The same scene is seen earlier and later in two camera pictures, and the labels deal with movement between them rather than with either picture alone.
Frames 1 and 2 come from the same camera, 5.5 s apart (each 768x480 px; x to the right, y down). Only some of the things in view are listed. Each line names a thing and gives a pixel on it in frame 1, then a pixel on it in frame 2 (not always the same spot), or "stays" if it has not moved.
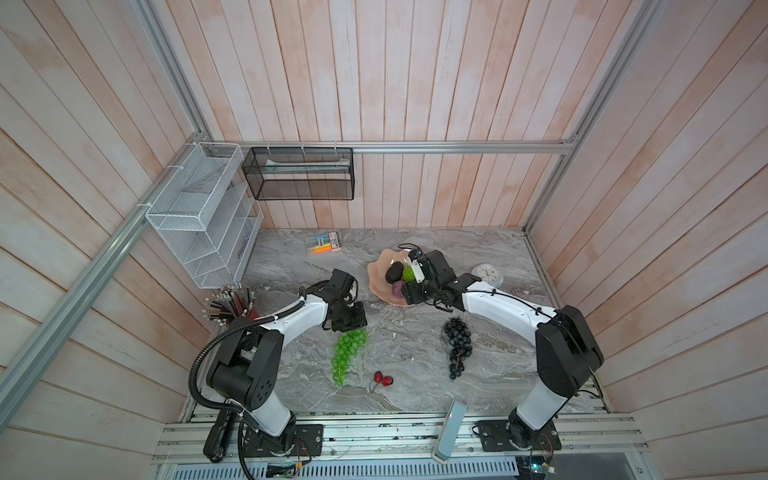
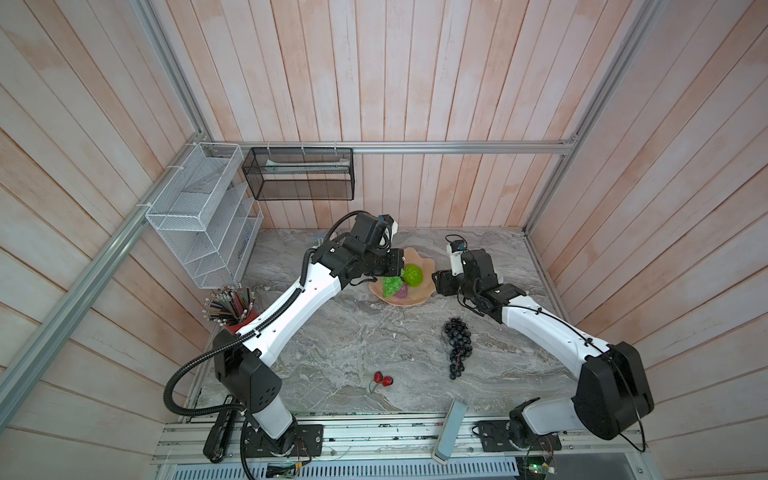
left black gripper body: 349,317 to 382,263
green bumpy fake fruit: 408,274 stays
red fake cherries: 378,379 stays
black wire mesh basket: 301,173 stays
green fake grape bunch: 348,343 to 391,285
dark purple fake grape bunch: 459,338 stays
